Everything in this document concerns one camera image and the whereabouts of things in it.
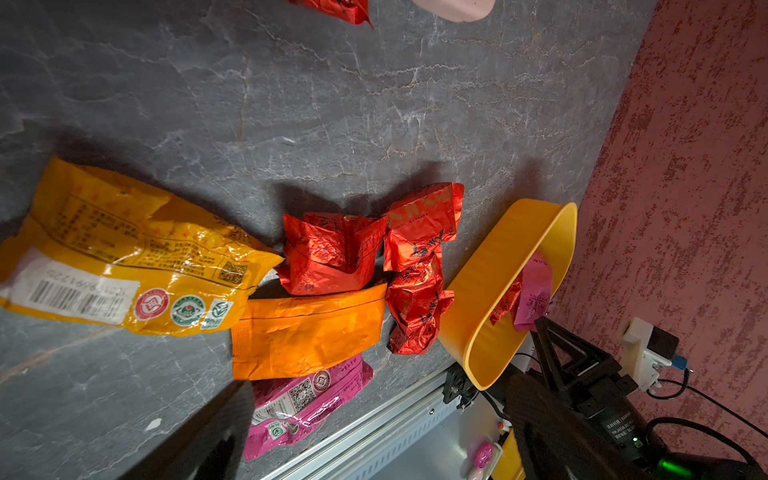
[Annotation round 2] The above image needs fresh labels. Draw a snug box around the yellow tea bag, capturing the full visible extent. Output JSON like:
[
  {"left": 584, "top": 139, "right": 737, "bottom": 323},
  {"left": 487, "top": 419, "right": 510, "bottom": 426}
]
[{"left": 1, "top": 158, "right": 281, "bottom": 337}]

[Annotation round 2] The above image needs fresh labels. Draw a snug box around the magenta tea bag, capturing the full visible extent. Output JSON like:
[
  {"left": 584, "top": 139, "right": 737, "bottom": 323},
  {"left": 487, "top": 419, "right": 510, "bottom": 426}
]
[
  {"left": 514, "top": 253, "right": 552, "bottom": 332},
  {"left": 243, "top": 355, "right": 374, "bottom": 461}
]

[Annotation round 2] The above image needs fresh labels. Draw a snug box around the yellow plastic storage box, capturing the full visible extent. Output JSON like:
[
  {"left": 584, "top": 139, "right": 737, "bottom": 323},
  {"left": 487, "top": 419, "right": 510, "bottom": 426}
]
[{"left": 439, "top": 199, "right": 578, "bottom": 391}]

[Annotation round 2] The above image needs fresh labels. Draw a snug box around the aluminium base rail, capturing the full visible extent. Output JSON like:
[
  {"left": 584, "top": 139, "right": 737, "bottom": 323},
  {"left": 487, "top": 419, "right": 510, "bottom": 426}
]
[{"left": 241, "top": 367, "right": 501, "bottom": 479}]

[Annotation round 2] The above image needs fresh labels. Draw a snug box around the red tea bag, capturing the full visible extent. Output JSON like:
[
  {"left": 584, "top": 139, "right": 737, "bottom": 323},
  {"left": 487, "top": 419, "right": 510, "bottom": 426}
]
[
  {"left": 289, "top": 0, "right": 371, "bottom": 26},
  {"left": 385, "top": 257, "right": 454, "bottom": 355},
  {"left": 276, "top": 212, "right": 387, "bottom": 296},
  {"left": 384, "top": 182, "right": 464, "bottom": 272}
]

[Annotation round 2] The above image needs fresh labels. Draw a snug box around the pink eraser case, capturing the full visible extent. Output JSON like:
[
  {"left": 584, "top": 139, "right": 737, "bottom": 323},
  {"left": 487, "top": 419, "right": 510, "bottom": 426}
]
[{"left": 413, "top": 0, "right": 496, "bottom": 23}]

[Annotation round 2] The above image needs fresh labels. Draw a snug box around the red tea bag top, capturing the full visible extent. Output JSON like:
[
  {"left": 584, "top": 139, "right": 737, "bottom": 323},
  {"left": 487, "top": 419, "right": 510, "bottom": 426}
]
[{"left": 289, "top": 0, "right": 371, "bottom": 26}]

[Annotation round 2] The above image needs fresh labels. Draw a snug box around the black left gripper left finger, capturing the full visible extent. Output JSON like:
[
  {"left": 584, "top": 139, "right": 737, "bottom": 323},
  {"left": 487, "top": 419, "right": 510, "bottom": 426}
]
[{"left": 122, "top": 381, "right": 255, "bottom": 479}]

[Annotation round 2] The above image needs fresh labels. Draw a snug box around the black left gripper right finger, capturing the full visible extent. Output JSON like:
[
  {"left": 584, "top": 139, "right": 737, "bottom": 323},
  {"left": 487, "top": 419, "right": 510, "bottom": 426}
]
[{"left": 505, "top": 374, "right": 636, "bottom": 479}]

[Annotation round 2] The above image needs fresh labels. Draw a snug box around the orange tea bag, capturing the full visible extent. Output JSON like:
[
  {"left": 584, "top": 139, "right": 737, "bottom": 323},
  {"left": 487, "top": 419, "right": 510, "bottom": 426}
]
[{"left": 231, "top": 282, "right": 387, "bottom": 381}]

